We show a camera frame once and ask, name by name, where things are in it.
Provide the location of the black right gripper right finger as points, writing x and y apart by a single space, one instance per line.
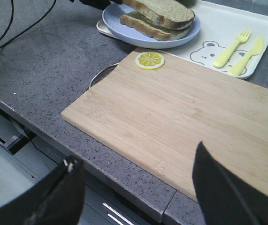
223 197

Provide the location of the bread slice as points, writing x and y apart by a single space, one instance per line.
169 14
145 26

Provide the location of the light blue round plate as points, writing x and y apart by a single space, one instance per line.
110 17

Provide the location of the green lime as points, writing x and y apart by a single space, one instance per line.
187 2

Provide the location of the wooden cutting board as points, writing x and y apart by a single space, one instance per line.
157 118

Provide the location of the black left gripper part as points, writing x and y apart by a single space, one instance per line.
100 4

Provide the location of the yellow plastic fork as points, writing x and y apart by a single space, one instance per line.
223 58

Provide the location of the lemon slice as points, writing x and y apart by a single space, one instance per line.
150 60

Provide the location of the yellow plastic knife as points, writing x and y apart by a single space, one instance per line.
256 49

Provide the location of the white rectangular tray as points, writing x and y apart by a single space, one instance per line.
219 26

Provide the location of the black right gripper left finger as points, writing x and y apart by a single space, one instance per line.
58 199

